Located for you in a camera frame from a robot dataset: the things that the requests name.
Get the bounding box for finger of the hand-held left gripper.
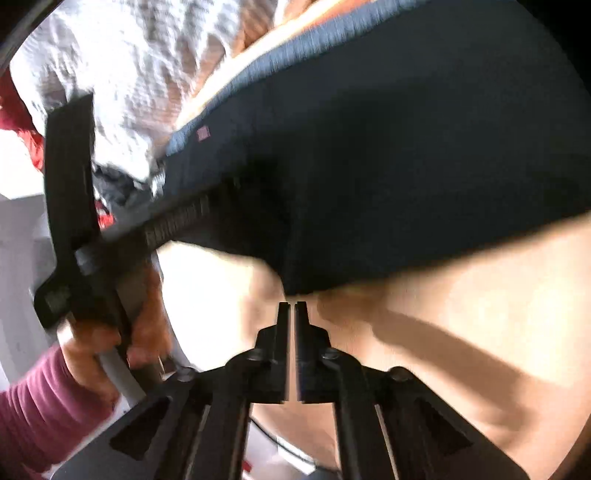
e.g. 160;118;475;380
208;175;259;217

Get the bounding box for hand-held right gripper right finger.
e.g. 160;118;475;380
295;302;532;480

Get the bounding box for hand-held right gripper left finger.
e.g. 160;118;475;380
53;302;291;480

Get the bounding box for black pants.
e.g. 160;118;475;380
164;0;591;297

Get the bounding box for person's left forearm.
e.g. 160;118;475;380
0;345;122;480

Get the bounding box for person's left hand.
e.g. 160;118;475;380
62;262;175;408

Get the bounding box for dark grey jacket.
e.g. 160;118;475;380
91;164;160;209

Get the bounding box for red cloth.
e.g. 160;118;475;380
0;74;48;172

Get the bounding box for grey striped duvet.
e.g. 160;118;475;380
9;0;287;182

